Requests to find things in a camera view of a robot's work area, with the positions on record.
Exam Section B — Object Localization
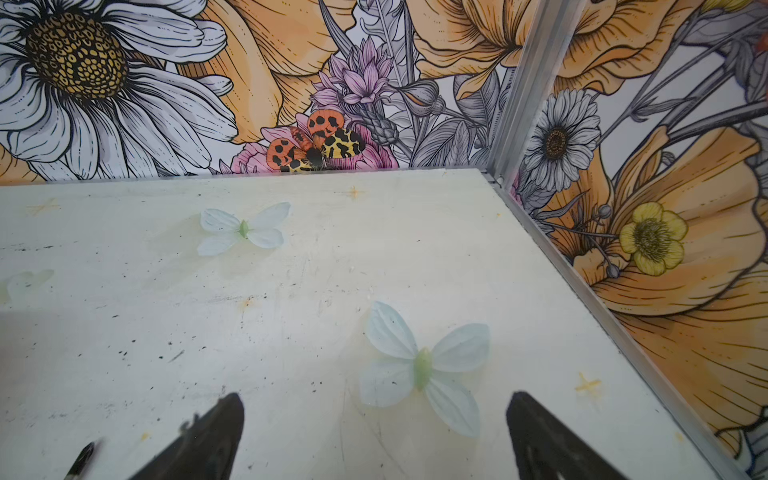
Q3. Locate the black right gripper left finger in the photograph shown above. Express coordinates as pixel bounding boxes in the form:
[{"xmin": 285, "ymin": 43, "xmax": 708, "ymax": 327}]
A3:
[{"xmin": 132, "ymin": 393, "xmax": 245, "ymax": 480}]

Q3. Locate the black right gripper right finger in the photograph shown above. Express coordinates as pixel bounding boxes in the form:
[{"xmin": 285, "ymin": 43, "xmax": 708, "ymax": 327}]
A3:
[{"xmin": 506, "ymin": 391, "xmax": 625, "ymax": 480}]

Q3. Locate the red black screwdriver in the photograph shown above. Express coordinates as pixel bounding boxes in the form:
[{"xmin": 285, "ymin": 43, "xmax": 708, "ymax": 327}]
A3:
[{"xmin": 64, "ymin": 441, "xmax": 98, "ymax": 480}]

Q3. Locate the aluminium corner post right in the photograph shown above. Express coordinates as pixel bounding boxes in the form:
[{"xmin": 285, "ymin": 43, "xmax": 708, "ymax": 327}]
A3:
[{"xmin": 487, "ymin": 1, "xmax": 586, "ymax": 191}]

